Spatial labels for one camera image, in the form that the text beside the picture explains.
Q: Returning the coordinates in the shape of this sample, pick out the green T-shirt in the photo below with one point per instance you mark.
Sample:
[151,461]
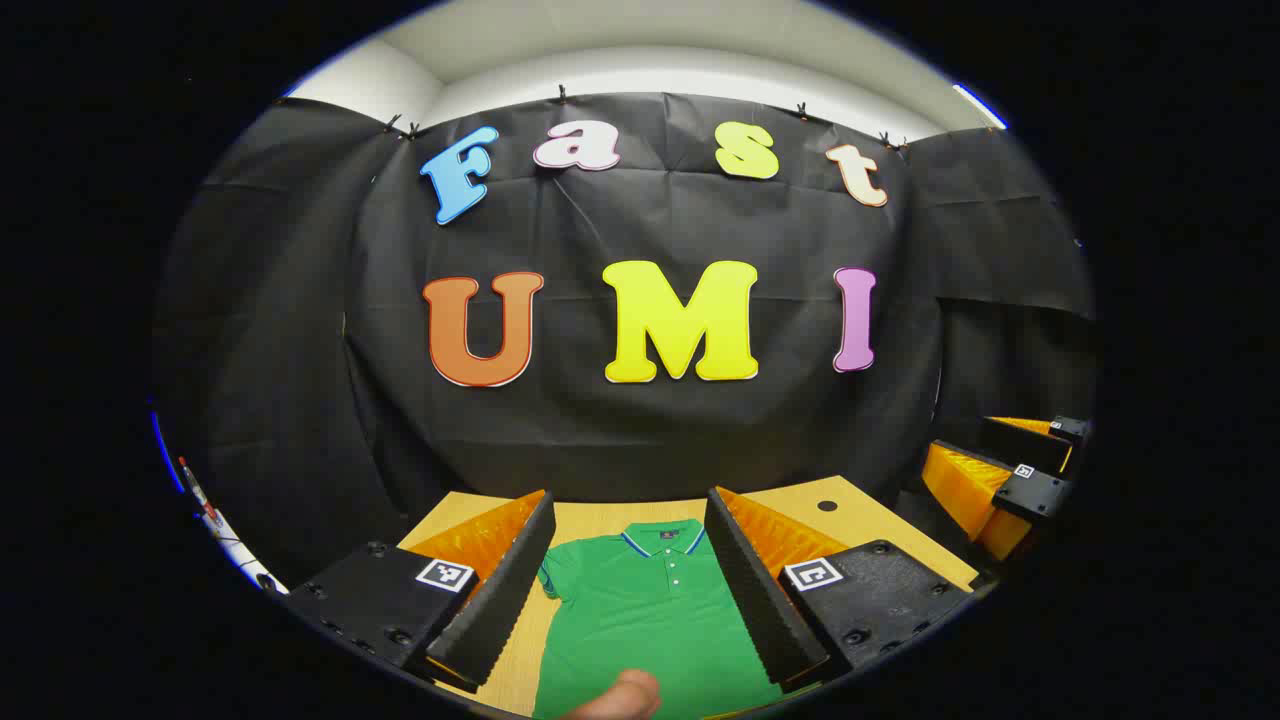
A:
[640,620]

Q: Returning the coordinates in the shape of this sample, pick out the red capped plastic bottle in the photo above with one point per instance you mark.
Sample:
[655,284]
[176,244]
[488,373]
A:
[207,509]

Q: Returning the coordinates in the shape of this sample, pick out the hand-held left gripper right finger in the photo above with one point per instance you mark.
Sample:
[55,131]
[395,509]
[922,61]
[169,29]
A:
[760,600]

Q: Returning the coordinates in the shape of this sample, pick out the black backdrop cloth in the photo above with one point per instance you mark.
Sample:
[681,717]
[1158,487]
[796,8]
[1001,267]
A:
[600,440]

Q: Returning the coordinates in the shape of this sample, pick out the white desk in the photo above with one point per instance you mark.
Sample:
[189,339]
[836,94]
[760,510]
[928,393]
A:
[235,550]

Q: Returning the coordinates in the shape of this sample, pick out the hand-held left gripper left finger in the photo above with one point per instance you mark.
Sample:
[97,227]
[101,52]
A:
[500,600]

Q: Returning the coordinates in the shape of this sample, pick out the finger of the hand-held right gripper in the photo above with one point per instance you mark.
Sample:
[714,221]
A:
[1035,495]
[1020,440]

